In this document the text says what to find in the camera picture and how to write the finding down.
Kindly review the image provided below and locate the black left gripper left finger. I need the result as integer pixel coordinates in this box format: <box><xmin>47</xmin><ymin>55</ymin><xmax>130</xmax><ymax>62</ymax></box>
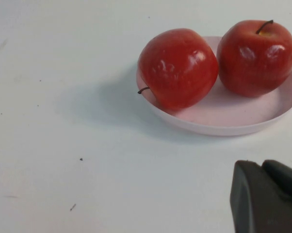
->
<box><xmin>229</xmin><ymin>160</ymin><xmax>292</xmax><ymax>233</ymax></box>

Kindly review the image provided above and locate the pink round plate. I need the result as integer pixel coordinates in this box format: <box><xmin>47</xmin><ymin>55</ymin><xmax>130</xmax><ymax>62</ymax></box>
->
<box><xmin>135</xmin><ymin>36</ymin><xmax>292</xmax><ymax>136</ymax></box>

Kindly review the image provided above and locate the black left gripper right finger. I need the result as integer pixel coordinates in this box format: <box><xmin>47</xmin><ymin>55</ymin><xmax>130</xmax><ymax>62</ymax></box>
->
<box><xmin>261</xmin><ymin>159</ymin><xmax>292</xmax><ymax>211</ymax></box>

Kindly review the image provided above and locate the red plastic apple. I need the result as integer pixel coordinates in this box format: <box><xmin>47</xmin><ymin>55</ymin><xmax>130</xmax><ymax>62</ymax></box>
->
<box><xmin>216</xmin><ymin>19</ymin><xmax>292</xmax><ymax>98</ymax></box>
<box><xmin>137</xmin><ymin>28</ymin><xmax>219</xmax><ymax>111</ymax></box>

